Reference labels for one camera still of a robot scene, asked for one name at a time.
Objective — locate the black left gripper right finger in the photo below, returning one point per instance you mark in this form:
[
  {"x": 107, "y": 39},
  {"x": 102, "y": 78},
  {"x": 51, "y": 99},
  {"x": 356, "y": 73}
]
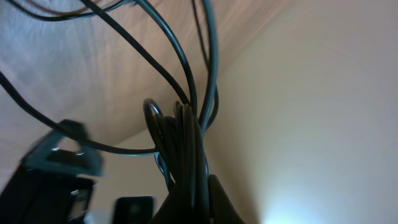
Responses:
[{"x": 221, "y": 208}]

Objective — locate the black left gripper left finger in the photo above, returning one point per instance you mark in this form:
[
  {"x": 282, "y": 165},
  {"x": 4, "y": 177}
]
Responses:
[{"x": 175, "y": 209}]

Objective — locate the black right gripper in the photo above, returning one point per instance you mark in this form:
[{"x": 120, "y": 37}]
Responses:
[{"x": 37, "y": 196}]

